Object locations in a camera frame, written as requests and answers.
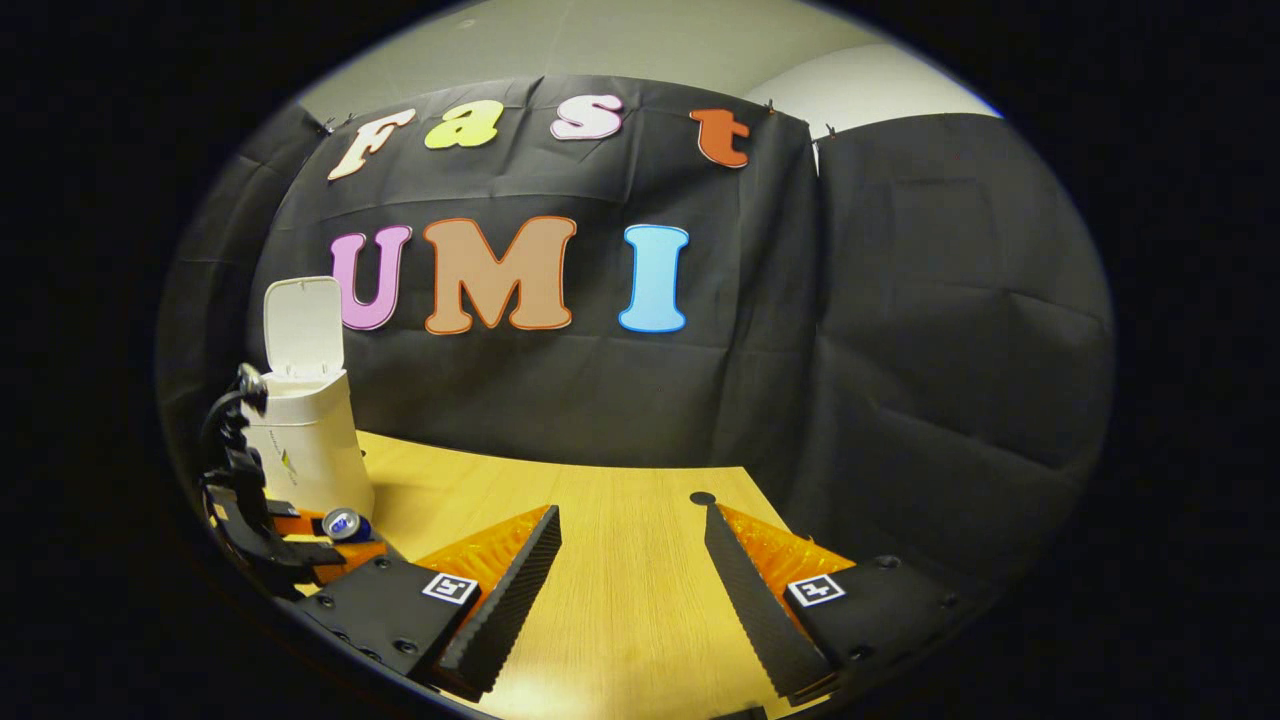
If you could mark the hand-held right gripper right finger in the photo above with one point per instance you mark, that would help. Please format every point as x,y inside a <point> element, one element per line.
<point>755,610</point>

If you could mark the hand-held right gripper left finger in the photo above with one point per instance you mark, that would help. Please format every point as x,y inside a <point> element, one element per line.
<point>510,605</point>

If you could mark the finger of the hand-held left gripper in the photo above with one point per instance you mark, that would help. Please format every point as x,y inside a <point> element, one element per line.
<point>320,553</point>
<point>298,524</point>

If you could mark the blue pop can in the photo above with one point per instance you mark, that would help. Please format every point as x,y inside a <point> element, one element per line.
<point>345,524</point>

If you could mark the white desktop garbage bin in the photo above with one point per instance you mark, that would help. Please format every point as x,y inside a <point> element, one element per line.
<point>305,440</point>

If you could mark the wooden desktop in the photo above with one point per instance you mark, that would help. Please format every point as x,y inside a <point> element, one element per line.
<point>620,540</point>

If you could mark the black backdrop cloth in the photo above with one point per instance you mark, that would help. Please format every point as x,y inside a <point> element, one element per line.
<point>900,350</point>

